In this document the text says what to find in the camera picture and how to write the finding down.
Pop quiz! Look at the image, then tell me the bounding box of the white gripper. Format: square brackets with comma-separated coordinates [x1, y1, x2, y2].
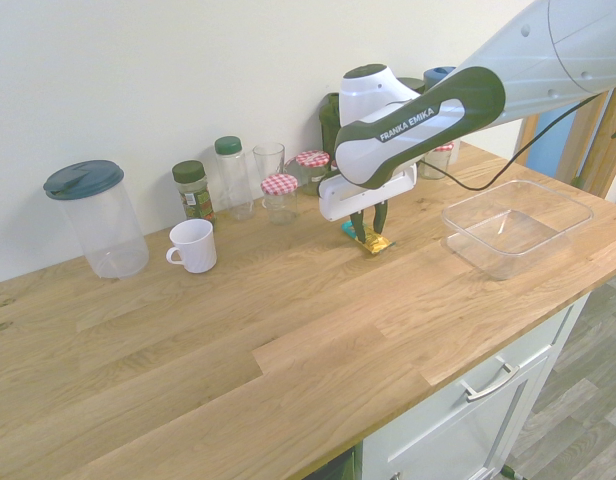
[317, 164, 420, 242]

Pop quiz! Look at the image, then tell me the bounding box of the yellow teal protein bar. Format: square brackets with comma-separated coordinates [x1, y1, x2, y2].
[340, 221, 397, 257]

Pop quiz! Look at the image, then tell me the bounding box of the clear rectangular plastic container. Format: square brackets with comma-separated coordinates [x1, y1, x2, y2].
[440, 178, 595, 281]

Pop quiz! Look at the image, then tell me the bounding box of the glass jar red checked lid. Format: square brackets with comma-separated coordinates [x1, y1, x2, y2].
[260, 174, 300, 226]
[294, 150, 332, 196]
[417, 141, 455, 181]

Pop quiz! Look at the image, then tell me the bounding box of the dark green shaker bottle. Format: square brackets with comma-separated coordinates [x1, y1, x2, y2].
[317, 92, 342, 154]

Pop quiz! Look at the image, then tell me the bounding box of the tall clear drinking glass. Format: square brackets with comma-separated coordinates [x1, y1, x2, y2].
[252, 142, 286, 201]

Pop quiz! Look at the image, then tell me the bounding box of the clear bottle with green lid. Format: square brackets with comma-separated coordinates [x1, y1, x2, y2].
[213, 136, 255, 222]

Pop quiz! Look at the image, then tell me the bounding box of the white ceramic mug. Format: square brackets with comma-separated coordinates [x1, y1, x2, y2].
[165, 218, 218, 275]

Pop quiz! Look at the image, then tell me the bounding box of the spice jar with dark lid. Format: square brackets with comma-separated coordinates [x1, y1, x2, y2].
[171, 159, 218, 231]

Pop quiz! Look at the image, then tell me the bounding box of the white kitchen base cabinet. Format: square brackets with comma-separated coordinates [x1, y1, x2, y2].
[360, 289, 595, 480]

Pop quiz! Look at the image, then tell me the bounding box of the curved metal drawer handle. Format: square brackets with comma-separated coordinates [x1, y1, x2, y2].
[460, 362, 521, 403]

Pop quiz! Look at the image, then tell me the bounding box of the wooden door frame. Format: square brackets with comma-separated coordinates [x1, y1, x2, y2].
[517, 82, 616, 211]

